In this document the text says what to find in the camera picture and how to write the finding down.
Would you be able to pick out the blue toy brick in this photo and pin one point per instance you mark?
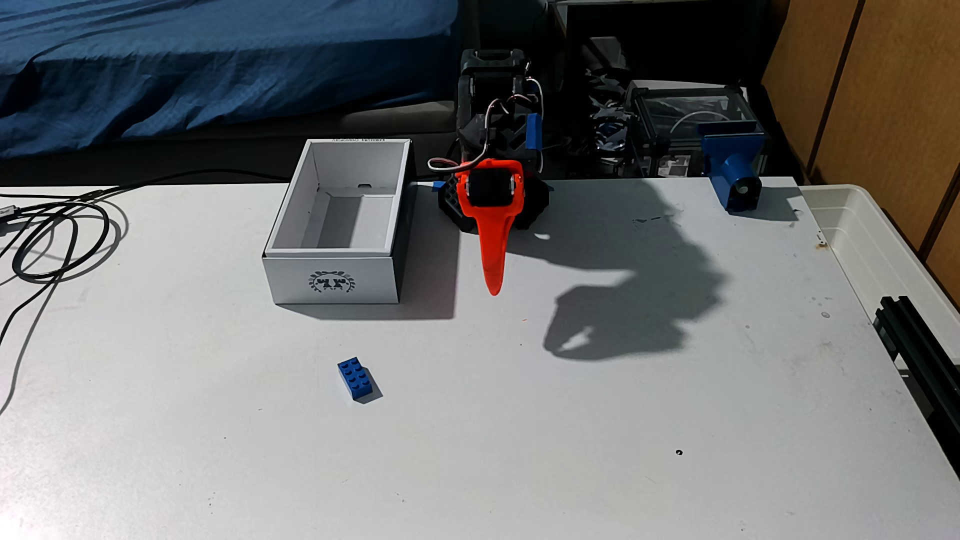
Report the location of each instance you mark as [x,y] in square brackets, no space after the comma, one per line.
[355,378]

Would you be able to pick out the white cardboard box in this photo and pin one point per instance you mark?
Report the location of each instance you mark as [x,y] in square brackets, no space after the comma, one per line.
[330,281]

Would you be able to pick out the blue bed cover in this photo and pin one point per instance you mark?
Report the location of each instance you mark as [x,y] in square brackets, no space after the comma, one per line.
[187,60]

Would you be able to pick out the white plastic bin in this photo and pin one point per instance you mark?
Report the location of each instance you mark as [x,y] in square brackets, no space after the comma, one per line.
[862,240]

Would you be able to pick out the brown wooden cabinet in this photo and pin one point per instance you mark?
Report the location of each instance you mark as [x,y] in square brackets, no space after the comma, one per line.
[892,97]

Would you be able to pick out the clear plastic enclosure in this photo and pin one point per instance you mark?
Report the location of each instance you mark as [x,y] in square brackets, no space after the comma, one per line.
[675,112]

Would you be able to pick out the blue printed clamp mount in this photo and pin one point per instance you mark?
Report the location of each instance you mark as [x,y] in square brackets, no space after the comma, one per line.
[731,169]

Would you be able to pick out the black aluminium rail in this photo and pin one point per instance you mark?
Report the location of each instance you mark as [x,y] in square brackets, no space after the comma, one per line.
[919,352]

